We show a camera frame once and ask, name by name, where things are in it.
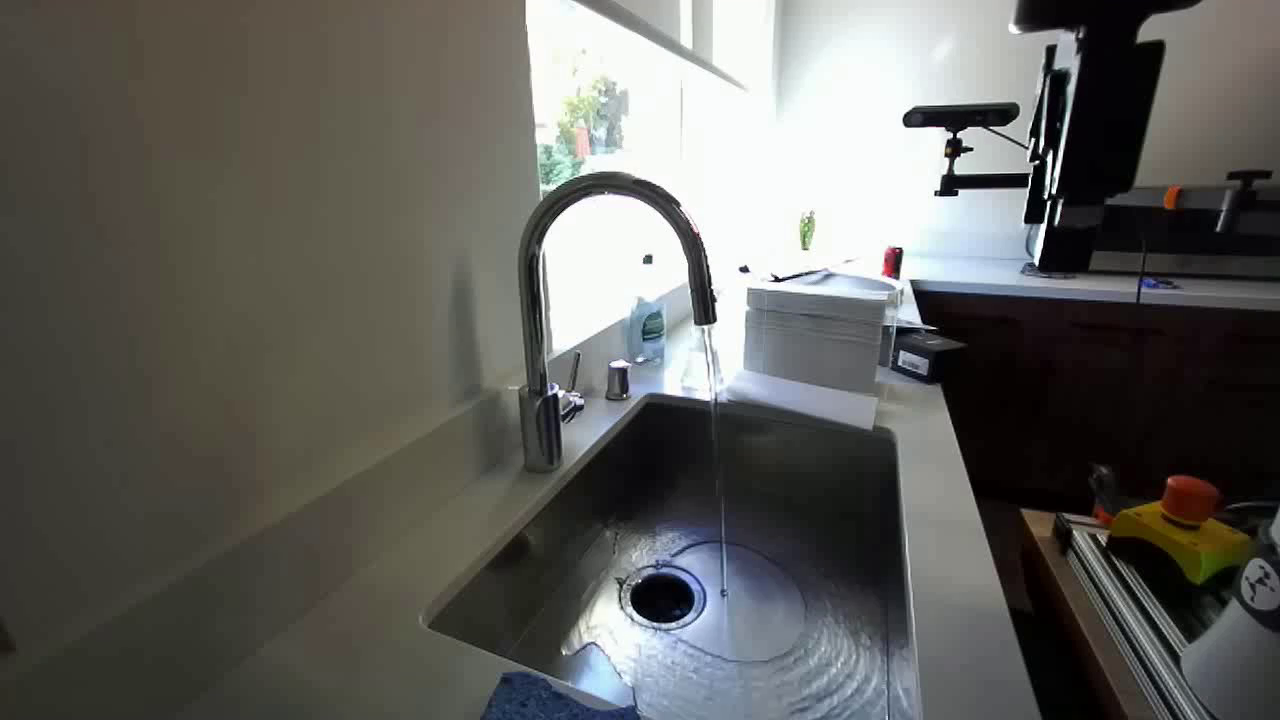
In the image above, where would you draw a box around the black camera on stand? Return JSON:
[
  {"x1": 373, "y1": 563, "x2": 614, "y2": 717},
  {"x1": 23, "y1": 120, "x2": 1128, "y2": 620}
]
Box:
[{"x1": 906, "y1": 102, "x2": 1030, "y2": 198}]

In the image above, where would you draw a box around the clear dish soap bottle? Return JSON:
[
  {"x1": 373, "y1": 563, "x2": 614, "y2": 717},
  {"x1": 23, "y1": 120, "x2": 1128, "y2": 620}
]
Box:
[{"x1": 627, "y1": 297, "x2": 670, "y2": 365}]

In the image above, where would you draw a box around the chrome gooseneck kitchen faucet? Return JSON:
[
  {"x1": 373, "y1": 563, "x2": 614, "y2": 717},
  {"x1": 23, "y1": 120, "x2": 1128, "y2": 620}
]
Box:
[{"x1": 518, "y1": 174, "x2": 717, "y2": 472}]

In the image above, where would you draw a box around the stainless steel sink basin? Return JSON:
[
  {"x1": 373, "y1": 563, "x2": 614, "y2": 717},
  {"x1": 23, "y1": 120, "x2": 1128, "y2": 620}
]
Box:
[{"x1": 430, "y1": 401, "x2": 916, "y2": 720}]

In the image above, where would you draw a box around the small chrome sink button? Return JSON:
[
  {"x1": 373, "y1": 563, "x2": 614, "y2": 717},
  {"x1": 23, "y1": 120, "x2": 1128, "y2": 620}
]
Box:
[{"x1": 604, "y1": 361, "x2": 632, "y2": 401}]

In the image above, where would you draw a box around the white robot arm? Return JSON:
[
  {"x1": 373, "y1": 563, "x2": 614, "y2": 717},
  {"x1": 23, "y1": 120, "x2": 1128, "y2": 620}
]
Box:
[{"x1": 1179, "y1": 518, "x2": 1280, "y2": 720}]

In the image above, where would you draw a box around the blue sponge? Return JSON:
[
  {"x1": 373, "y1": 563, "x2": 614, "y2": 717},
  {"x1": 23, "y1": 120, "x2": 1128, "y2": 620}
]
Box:
[{"x1": 481, "y1": 674, "x2": 642, "y2": 720}]

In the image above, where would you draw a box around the black monitor on counter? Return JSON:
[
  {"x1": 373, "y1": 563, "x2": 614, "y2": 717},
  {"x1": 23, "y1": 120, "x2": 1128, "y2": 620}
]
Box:
[{"x1": 1014, "y1": 0, "x2": 1196, "y2": 274}]

